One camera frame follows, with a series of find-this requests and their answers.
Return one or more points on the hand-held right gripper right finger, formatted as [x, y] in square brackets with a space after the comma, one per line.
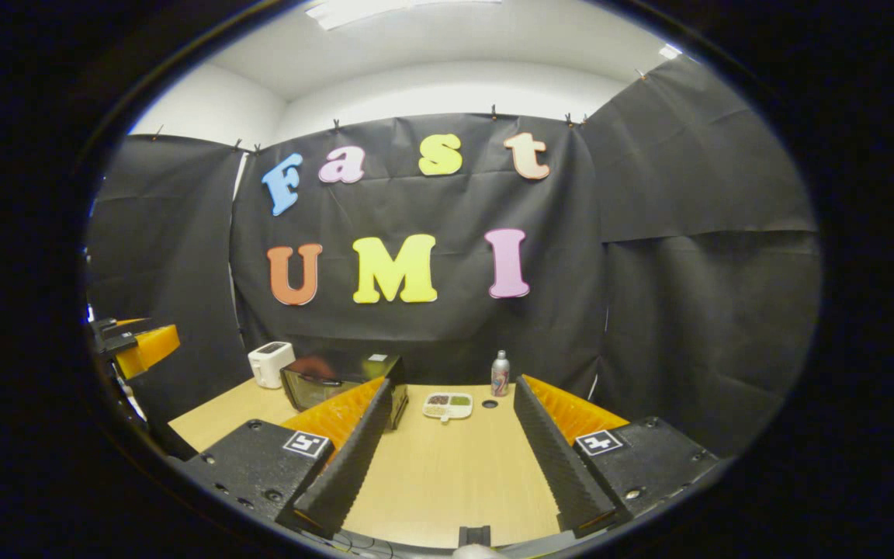
[559, 466]

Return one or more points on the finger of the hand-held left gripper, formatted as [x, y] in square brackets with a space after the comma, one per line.
[117, 326]
[148, 348]

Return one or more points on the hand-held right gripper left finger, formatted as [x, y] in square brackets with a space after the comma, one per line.
[346, 466]

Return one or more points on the black electric oven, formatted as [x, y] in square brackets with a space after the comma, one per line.
[315, 392]

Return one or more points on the silver drink bottle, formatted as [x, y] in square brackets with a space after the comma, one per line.
[500, 376]

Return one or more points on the black table clamp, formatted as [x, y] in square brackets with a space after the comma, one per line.
[475, 536]

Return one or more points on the white divided dish with beans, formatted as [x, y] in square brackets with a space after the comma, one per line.
[448, 405]

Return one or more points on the white toaster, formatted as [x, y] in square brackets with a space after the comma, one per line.
[268, 365]

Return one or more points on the black backdrop cloth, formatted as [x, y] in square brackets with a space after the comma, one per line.
[431, 210]

